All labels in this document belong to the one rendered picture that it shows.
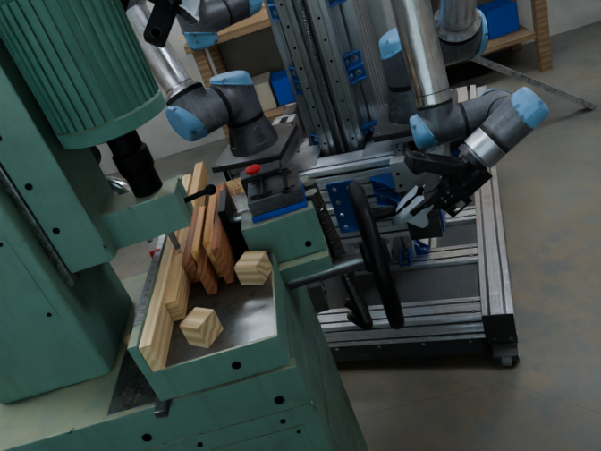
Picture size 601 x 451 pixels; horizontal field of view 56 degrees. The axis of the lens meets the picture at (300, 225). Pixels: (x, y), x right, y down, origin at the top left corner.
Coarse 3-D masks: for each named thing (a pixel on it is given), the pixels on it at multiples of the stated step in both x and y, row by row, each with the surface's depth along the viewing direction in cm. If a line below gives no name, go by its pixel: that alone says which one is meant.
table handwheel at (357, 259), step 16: (352, 192) 100; (368, 208) 96; (368, 224) 94; (368, 240) 93; (384, 240) 105; (352, 256) 106; (368, 256) 104; (384, 256) 93; (320, 272) 106; (336, 272) 106; (384, 272) 92; (384, 288) 93; (384, 304) 96; (400, 304) 96; (400, 320) 98
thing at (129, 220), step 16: (176, 176) 99; (128, 192) 100; (160, 192) 95; (176, 192) 95; (112, 208) 96; (128, 208) 94; (144, 208) 95; (160, 208) 95; (176, 208) 95; (192, 208) 102; (112, 224) 96; (128, 224) 96; (144, 224) 96; (160, 224) 96; (176, 224) 97; (128, 240) 97; (144, 240) 98
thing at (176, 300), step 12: (204, 168) 139; (192, 180) 131; (204, 180) 135; (192, 192) 125; (192, 204) 120; (180, 240) 107; (180, 264) 100; (180, 276) 96; (168, 288) 94; (180, 288) 94; (168, 300) 91; (180, 300) 92; (180, 312) 92
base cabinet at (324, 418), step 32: (320, 352) 123; (320, 384) 110; (288, 416) 95; (320, 416) 98; (352, 416) 149; (160, 448) 97; (192, 448) 97; (224, 448) 98; (256, 448) 98; (288, 448) 99; (320, 448) 100; (352, 448) 126
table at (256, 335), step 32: (320, 256) 101; (192, 288) 99; (224, 288) 96; (256, 288) 93; (224, 320) 88; (256, 320) 86; (192, 352) 84; (224, 352) 82; (256, 352) 83; (288, 352) 86; (160, 384) 84; (192, 384) 85
